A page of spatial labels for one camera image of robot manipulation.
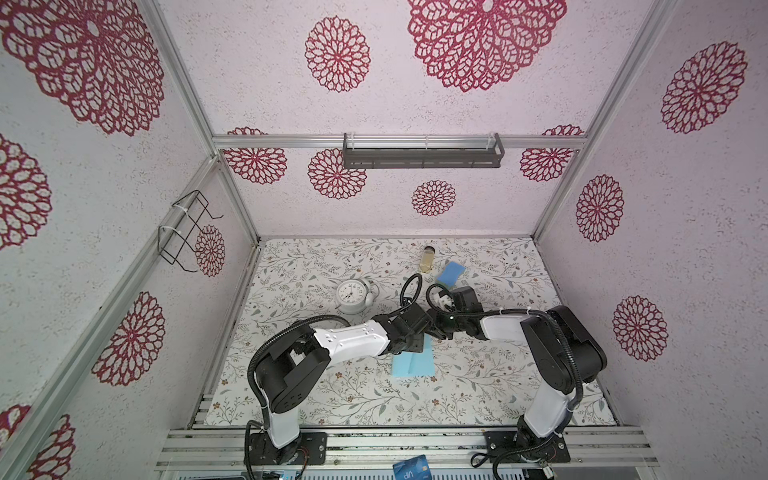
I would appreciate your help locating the blue card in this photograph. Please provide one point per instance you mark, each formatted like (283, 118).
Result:
(416, 468)

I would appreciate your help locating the black wall shelf rack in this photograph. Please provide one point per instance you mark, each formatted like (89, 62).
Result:
(391, 158)

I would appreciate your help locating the black wire wall basket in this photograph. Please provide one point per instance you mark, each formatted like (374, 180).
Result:
(173, 240)

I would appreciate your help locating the white alarm clock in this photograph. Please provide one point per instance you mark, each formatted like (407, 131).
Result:
(354, 296)

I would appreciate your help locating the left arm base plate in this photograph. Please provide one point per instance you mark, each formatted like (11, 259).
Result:
(309, 448)

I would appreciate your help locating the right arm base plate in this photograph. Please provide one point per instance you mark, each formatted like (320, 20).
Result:
(515, 447)

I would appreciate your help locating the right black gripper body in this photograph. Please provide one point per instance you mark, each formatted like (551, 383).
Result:
(449, 322)

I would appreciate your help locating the blue green sponge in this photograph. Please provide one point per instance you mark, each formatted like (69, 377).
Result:
(450, 274)

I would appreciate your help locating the light blue paper sheet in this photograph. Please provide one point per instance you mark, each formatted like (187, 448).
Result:
(409, 364)

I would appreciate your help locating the small yellow liquid jar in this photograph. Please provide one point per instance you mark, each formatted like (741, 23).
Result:
(427, 259)

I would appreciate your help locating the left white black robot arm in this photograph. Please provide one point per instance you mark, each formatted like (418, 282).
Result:
(285, 369)

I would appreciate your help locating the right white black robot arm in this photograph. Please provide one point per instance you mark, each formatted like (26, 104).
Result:
(565, 354)

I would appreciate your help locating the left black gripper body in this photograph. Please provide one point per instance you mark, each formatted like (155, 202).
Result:
(414, 342)

